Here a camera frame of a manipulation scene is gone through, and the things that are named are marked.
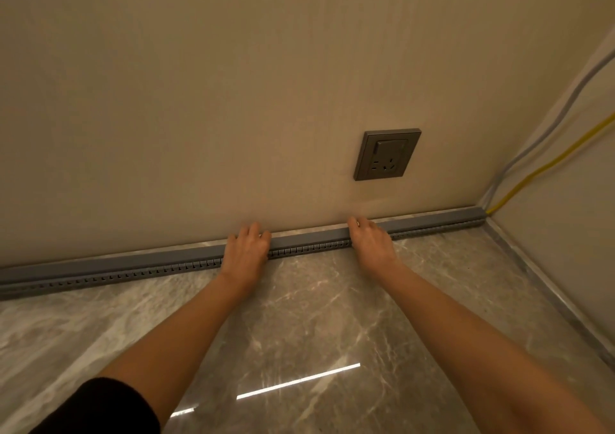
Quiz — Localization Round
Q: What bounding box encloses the person's right forearm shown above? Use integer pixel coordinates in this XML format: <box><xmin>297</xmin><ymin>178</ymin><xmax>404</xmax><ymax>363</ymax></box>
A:
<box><xmin>382</xmin><ymin>261</ymin><xmax>607</xmax><ymax>434</ymax></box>

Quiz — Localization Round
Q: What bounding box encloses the grey slotted cable duct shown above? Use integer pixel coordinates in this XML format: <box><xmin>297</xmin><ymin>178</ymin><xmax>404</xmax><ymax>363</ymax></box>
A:
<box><xmin>0</xmin><ymin>216</ymin><xmax>488</xmax><ymax>302</ymax></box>

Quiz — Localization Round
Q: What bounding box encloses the grey wall socket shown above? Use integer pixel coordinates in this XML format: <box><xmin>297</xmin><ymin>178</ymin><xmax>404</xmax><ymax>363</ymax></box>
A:
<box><xmin>353</xmin><ymin>128</ymin><xmax>423</xmax><ymax>183</ymax></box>

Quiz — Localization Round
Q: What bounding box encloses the black sleeve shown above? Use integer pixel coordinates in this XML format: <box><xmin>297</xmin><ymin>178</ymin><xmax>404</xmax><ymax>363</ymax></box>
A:
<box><xmin>28</xmin><ymin>376</ymin><xmax>162</xmax><ymax>434</ymax></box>

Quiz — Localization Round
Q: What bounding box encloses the person's left hand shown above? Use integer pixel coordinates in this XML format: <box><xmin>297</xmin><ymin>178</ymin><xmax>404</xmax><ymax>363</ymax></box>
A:
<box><xmin>218</xmin><ymin>222</ymin><xmax>273</xmax><ymax>289</ymax></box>

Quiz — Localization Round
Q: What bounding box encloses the yellow cable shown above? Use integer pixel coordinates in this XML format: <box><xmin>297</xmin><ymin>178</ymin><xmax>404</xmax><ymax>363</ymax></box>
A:
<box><xmin>486</xmin><ymin>113</ymin><xmax>615</xmax><ymax>216</ymax></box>

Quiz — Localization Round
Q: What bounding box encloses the grey duct cover strip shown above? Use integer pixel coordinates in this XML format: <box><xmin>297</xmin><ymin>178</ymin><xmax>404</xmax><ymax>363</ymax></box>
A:
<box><xmin>0</xmin><ymin>207</ymin><xmax>488</xmax><ymax>289</ymax></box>

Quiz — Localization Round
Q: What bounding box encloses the grey cable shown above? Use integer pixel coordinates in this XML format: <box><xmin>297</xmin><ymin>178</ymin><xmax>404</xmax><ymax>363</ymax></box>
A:
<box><xmin>479</xmin><ymin>47</ymin><xmax>615</xmax><ymax>212</ymax></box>

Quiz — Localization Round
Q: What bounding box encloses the person's right hand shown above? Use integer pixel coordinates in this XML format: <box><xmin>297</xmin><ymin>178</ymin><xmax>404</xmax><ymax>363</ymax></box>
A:
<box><xmin>347</xmin><ymin>216</ymin><xmax>400</xmax><ymax>277</ymax></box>

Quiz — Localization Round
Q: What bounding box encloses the person's left forearm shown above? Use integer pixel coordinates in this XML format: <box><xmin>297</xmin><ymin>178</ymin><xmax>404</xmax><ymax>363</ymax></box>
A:
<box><xmin>95</xmin><ymin>274</ymin><xmax>252</xmax><ymax>431</ymax></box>

